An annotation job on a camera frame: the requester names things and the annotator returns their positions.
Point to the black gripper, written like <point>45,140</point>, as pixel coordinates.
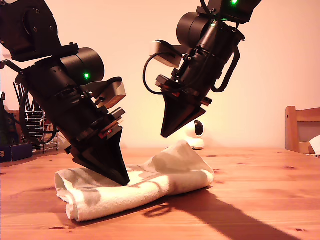
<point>200,80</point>
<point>85,120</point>

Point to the cream tea towel pink trim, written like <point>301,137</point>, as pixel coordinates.
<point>140,190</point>

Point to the black chopstick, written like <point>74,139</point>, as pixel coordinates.
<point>22,97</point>
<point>17,97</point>

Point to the wooden chair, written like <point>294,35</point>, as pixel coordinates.
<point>290,130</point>

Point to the white tissue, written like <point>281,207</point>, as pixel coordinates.
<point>315,145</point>

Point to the white round security camera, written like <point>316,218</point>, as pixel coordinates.
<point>193,140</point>

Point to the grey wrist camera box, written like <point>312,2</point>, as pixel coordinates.
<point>162,53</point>
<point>117,91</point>

